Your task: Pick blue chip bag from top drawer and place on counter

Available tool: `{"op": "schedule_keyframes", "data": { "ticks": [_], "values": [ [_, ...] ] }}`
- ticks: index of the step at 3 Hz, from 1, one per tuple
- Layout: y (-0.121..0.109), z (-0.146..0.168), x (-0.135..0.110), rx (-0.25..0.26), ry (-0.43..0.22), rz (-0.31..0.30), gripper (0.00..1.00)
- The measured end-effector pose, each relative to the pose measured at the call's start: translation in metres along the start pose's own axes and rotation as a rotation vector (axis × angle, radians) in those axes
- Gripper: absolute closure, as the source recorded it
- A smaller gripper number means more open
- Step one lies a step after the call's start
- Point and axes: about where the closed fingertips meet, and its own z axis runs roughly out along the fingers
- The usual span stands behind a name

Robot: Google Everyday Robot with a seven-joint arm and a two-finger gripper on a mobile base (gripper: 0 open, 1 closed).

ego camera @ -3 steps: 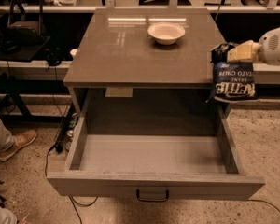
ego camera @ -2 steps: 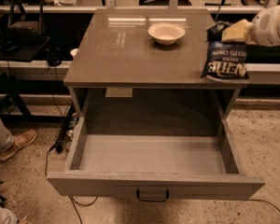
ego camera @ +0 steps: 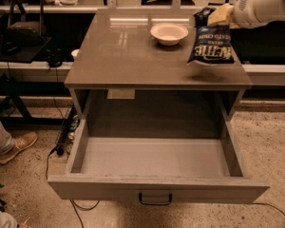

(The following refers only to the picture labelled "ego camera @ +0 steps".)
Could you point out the black drawer handle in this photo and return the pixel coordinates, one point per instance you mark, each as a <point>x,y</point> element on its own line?
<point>155,201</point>

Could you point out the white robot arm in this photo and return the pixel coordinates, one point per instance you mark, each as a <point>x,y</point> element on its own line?
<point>268,11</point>

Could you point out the grey counter cabinet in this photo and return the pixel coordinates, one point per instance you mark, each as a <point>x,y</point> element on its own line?
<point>119,52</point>

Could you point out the blue kettle chip bag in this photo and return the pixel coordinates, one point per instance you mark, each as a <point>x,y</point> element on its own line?
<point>212,44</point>

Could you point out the tan shoe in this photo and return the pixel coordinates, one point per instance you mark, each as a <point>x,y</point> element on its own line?
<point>18,145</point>

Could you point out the black bag on shelf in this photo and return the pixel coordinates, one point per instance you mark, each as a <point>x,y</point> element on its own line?
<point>25,33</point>

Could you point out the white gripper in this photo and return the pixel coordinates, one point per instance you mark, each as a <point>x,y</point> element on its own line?
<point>247,10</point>

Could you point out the white cup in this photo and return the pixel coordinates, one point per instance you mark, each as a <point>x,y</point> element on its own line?
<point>75,53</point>

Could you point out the black headphones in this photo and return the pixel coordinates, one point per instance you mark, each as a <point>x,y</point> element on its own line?
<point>54,57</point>

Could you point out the white paper bowl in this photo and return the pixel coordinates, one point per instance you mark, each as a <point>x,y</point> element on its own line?
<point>169,34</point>

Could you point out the open grey top drawer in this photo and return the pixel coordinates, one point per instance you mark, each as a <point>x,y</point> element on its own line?
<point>158,143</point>

